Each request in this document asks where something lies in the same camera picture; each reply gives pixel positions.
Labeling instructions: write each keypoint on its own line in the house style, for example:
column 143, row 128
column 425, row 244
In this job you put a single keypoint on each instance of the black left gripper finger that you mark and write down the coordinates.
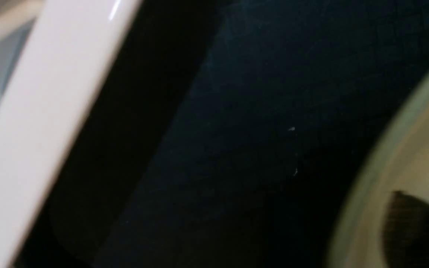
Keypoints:
column 405, row 232

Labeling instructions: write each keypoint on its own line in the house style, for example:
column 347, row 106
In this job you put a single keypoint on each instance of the yellow-green noodle bowl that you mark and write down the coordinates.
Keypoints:
column 399, row 162

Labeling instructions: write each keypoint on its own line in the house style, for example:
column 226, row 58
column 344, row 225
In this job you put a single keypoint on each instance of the black plastic serving tray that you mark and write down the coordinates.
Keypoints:
column 229, row 132

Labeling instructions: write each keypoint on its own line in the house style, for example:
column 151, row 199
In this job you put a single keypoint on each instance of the large white plastic tub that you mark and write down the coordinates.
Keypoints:
column 65, row 61

